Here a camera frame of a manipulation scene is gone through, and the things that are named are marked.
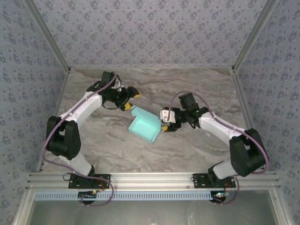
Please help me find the light teal paper box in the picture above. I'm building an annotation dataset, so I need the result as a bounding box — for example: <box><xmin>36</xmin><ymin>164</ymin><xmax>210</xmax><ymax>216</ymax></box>
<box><xmin>128</xmin><ymin>105</ymin><xmax>162</xmax><ymax>145</ymax></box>

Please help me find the grey metal lower panel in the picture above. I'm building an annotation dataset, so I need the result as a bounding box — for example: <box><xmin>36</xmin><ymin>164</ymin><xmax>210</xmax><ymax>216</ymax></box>
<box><xmin>13</xmin><ymin>189</ymin><xmax>290</xmax><ymax>225</ymax></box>

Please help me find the black right controller board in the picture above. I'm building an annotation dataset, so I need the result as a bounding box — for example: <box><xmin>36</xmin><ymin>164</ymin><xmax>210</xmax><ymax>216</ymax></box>
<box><xmin>211</xmin><ymin>191</ymin><xmax>232</xmax><ymax>204</ymax></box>

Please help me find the black controller board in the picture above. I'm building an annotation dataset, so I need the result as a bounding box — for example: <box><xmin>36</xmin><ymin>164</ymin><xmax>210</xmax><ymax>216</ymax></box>
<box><xmin>78</xmin><ymin>191</ymin><xmax>98</xmax><ymax>202</ymax></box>
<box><xmin>211</xmin><ymin>191</ymin><xmax>232</xmax><ymax>204</ymax></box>

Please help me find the black left controller board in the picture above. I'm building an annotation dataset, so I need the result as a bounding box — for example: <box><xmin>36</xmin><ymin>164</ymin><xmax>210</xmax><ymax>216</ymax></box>
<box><xmin>78</xmin><ymin>191</ymin><xmax>98</xmax><ymax>202</ymax></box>

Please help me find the aluminium left side rail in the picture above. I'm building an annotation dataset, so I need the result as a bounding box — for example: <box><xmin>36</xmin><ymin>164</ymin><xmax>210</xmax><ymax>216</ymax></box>
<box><xmin>36</xmin><ymin>69</ymin><xmax>71</xmax><ymax>173</ymax></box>

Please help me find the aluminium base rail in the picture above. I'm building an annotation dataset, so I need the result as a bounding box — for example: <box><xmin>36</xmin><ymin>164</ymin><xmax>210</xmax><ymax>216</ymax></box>
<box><xmin>25</xmin><ymin>172</ymin><xmax>282</xmax><ymax>190</ymax></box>

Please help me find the aluminium right side rail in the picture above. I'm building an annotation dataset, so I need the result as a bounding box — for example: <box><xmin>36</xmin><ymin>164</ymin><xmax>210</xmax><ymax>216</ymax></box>
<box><xmin>231</xmin><ymin>67</ymin><xmax>268</xmax><ymax>172</ymax></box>

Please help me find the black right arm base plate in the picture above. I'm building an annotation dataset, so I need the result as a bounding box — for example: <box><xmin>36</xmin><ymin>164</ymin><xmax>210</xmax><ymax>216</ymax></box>
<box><xmin>192</xmin><ymin>172</ymin><xmax>236</xmax><ymax>189</ymax></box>

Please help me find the slotted grey cable duct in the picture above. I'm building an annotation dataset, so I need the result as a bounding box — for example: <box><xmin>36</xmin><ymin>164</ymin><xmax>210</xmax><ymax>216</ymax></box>
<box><xmin>34</xmin><ymin>190</ymin><xmax>218</xmax><ymax>202</ymax></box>

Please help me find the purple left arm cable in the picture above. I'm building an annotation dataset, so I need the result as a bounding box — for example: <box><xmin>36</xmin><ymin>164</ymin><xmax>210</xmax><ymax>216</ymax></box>
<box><xmin>41</xmin><ymin>74</ymin><xmax>118</xmax><ymax>208</ymax></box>

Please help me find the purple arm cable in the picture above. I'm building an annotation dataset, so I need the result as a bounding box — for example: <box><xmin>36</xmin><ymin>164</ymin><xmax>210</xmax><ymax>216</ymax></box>
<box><xmin>169</xmin><ymin>90</ymin><xmax>270</xmax><ymax>206</ymax></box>
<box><xmin>41</xmin><ymin>74</ymin><xmax>118</xmax><ymax>208</ymax></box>

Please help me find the aluminium left frame post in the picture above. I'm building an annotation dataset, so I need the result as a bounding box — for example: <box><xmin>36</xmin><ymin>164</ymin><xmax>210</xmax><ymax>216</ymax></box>
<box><xmin>23</xmin><ymin>0</ymin><xmax>71</xmax><ymax>72</ymax></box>

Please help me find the aluminium frame post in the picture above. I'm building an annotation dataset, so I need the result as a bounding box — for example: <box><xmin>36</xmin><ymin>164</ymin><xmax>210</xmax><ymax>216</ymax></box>
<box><xmin>23</xmin><ymin>0</ymin><xmax>71</xmax><ymax>72</ymax></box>
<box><xmin>231</xmin><ymin>0</ymin><xmax>280</xmax><ymax>71</ymax></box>

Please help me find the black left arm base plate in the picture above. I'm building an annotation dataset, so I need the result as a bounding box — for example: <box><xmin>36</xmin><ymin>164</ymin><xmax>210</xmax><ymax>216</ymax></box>
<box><xmin>68</xmin><ymin>173</ymin><xmax>111</xmax><ymax>189</ymax></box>

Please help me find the aluminium right frame post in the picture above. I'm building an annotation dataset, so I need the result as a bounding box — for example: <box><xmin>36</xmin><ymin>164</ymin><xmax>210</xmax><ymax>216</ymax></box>
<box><xmin>231</xmin><ymin>0</ymin><xmax>280</xmax><ymax>71</ymax></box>

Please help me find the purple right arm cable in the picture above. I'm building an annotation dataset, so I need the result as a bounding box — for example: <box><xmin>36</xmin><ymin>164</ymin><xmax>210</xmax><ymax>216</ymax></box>
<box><xmin>169</xmin><ymin>90</ymin><xmax>270</xmax><ymax>206</ymax></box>

